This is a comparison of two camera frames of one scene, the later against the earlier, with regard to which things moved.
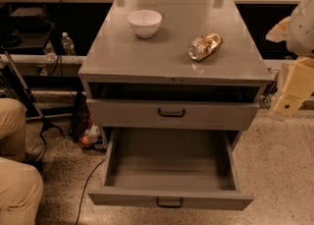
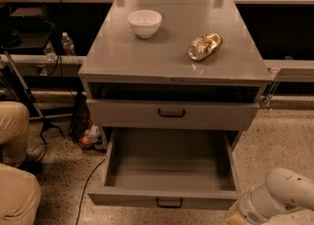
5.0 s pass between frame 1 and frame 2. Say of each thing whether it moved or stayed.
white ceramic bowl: stayed
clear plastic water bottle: stayed
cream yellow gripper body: moved
